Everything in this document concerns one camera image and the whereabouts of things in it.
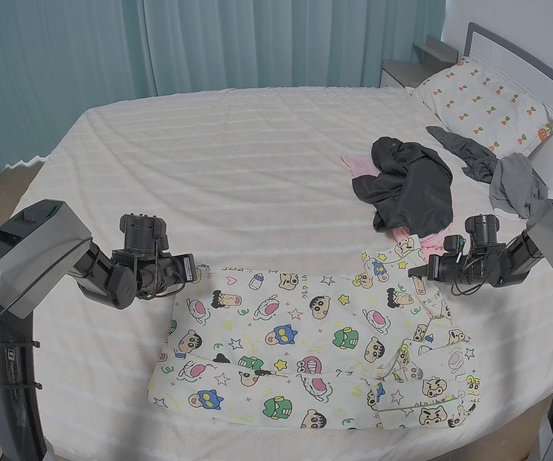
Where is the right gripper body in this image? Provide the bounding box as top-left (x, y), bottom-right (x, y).
top-left (428, 253), bottom-right (469, 285)

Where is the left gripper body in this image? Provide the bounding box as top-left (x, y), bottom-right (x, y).
top-left (154, 253), bottom-right (198, 296)

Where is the white printed pyjama top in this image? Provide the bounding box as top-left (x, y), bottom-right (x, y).
top-left (148, 237), bottom-right (481, 431)

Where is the bed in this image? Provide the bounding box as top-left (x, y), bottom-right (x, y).
top-left (0, 22), bottom-right (553, 461)

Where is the pink garment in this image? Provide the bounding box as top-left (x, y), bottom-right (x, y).
top-left (340, 156), bottom-right (450, 254)

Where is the black garment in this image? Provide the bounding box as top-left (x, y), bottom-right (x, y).
top-left (352, 137), bottom-right (453, 236)

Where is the dark grey garment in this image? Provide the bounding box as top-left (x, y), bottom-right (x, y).
top-left (425, 125), bottom-right (498, 183)

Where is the white printed pillow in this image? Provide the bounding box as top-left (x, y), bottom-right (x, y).
top-left (411, 58), bottom-right (553, 157)

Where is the grey bedside table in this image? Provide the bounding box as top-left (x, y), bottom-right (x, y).
top-left (381, 35), bottom-right (457, 87)

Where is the blue-green curtain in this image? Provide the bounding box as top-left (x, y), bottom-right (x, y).
top-left (0, 0), bottom-right (450, 172)

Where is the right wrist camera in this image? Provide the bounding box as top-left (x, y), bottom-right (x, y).
top-left (442, 234), bottom-right (466, 259)

